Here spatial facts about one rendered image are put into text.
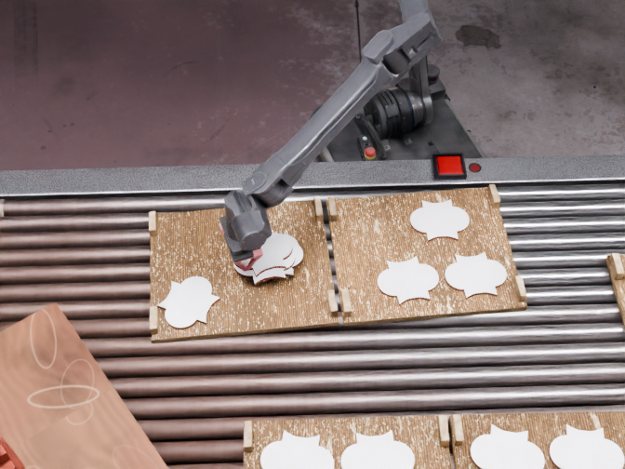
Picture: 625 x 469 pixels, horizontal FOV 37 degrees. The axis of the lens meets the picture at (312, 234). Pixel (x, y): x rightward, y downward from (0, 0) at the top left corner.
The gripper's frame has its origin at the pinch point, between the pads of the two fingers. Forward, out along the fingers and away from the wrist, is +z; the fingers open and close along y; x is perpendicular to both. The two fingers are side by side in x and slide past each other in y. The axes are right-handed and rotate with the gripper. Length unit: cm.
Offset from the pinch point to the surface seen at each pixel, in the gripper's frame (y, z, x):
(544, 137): -84, 95, 147
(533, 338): 38, 6, 54
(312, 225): -6.1, 4.3, 19.1
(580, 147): -74, 95, 157
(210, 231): -12.8, 4.8, -3.8
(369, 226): -1.1, 4.1, 31.7
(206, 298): 5.5, 4.0, -10.2
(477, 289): 24, 3, 47
